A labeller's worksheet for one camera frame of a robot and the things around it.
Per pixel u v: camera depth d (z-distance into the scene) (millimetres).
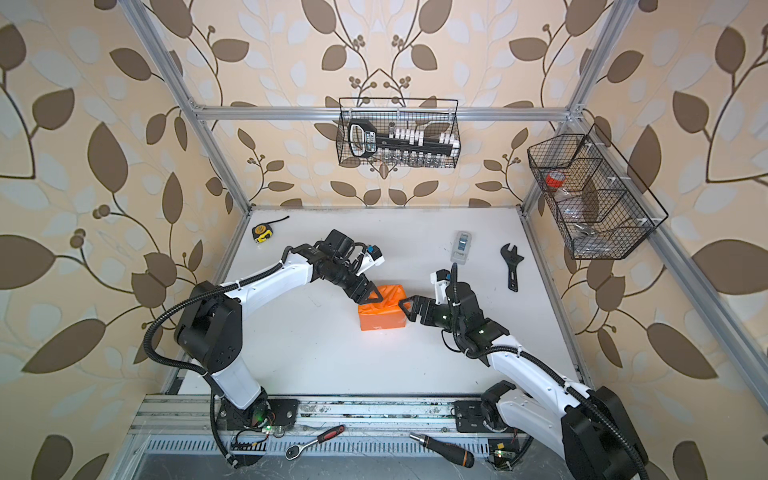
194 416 768
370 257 773
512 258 1050
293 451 692
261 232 1109
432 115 911
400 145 844
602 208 733
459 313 630
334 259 710
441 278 753
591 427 394
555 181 884
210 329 468
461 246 1048
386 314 804
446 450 681
